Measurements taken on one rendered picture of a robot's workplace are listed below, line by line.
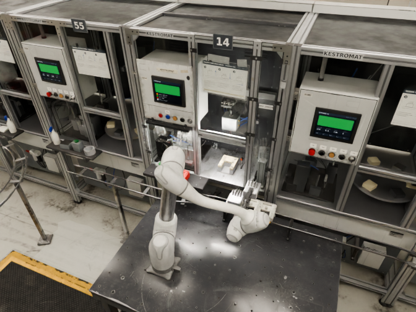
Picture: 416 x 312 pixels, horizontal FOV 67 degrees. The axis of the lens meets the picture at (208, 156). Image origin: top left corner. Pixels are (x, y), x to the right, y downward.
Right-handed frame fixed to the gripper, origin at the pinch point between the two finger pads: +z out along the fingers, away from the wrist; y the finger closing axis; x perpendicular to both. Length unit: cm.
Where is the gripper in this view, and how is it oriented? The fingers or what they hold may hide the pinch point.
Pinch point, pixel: (250, 194)
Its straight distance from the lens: 223.1
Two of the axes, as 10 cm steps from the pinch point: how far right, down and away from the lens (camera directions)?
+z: 3.6, -5.8, 7.3
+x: -9.3, -2.1, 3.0
